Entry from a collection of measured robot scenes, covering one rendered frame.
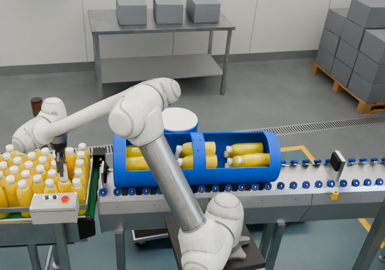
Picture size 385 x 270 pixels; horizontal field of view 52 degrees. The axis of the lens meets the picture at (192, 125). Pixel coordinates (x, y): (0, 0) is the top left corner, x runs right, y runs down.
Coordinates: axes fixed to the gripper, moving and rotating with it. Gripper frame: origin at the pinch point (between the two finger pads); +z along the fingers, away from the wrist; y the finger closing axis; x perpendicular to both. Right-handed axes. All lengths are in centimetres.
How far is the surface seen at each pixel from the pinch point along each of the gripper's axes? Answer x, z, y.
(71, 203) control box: -6.0, 2.7, -18.3
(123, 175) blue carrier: -29.3, 1.6, -1.1
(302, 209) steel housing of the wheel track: -131, 33, 1
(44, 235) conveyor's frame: 11.1, 33.3, -10.1
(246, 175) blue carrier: -93, 4, -1
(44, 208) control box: 5.4, 2.8, -20.9
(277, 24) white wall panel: -238, 55, 378
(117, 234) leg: -25, 50, 4
